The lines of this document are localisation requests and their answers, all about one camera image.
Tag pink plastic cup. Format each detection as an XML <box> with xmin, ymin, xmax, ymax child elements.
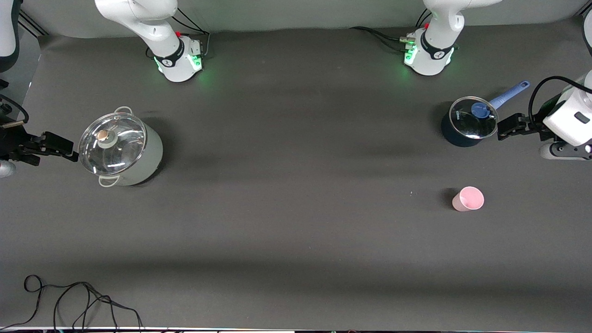
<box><xmin>452</xmin><ymin>186</ymin><xmax>485</xmax><ymax>212</ymax></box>

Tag glass lid with blue knob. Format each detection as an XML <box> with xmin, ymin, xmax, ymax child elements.
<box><xmin>450</xmin><ymin>96</ymin><xmax>499</xmax><ymax>139</ymax></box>

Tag glass lid with wooden knob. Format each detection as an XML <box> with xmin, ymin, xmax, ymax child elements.
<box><xmin>78</xmin><ymin>112</ymin><xmax>147</xmax><ymax>176</ymax></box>

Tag dark blue saucepan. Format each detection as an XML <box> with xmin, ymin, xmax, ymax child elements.
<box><xmin>440</xmin><ymin>81</ymin><xmax>531</xmax><ymax>148</ymax></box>

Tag grey-green stock pot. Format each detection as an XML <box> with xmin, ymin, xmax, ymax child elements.
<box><xmin>78</xmin><ymin>106</ymin><xmax>163</xmax><ymax>188</ymax></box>

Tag dark grey table mat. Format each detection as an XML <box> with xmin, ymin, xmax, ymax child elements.
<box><xmin>0</xmin><ymin>16</ymin><xmax>592</xmax><ymax>331</ymax></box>

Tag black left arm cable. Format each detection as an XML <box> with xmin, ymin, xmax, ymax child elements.
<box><xmin>529</xmin><ymin>76</ymin><xmax>592</xmax><ymax>132</ymax></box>

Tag thin black loose cable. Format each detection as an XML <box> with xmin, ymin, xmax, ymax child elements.
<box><xmin>0</xmin><ymin>274</ymin><xmax>144</xmax><ymax>331</ymax></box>

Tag black left arm base cables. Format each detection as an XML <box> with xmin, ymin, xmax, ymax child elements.
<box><xmin>349</xmin><ymin>9</ymin><xmax>431</xmax><ymax>54</ymax></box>

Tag black arm base cables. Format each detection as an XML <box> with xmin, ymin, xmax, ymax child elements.
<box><xmin>146</xmin><ymin>7</ymin><xmax>211</xmax><ymax>61</ymax></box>
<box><xmin>349</xmin><ymin>9</ymin><xmax>431</xmax><ymax>54</ymax></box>

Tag black right arm base cables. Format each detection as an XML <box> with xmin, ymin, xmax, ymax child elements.
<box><xmin>146</xmin><ymin>7</ymin><xmax>211</xmax><ymax>61</ymax></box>

